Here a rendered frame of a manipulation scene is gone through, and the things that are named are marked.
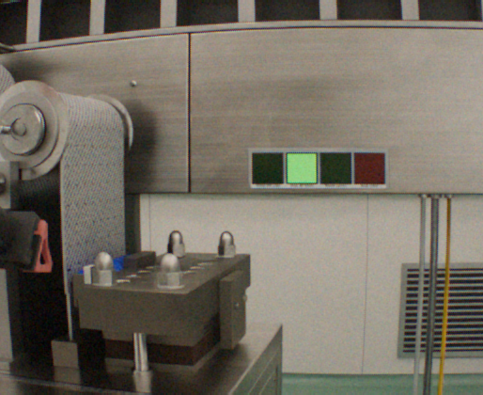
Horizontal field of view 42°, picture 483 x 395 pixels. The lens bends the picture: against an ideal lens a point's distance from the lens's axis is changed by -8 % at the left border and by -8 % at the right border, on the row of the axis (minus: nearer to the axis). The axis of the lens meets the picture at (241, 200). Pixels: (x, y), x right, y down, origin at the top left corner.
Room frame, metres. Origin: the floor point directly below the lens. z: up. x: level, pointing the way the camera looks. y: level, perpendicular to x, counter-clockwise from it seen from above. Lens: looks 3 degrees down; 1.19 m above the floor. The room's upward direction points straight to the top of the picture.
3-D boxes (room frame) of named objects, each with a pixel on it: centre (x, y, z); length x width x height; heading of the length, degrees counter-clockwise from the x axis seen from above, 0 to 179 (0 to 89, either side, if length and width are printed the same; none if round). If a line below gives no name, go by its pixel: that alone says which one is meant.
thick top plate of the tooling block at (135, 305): (1.07, 0.11, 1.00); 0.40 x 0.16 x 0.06; 168
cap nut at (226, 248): (1.22, 0.03, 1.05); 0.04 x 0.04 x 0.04
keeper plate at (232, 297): (1.07, 0.01, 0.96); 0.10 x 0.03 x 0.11; 168
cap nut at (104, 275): (0.92, 0.19, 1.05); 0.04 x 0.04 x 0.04
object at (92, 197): (1.06, 0.23, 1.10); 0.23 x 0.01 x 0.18; 168
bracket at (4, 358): (0.92, 0.36, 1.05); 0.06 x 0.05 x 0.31; 168
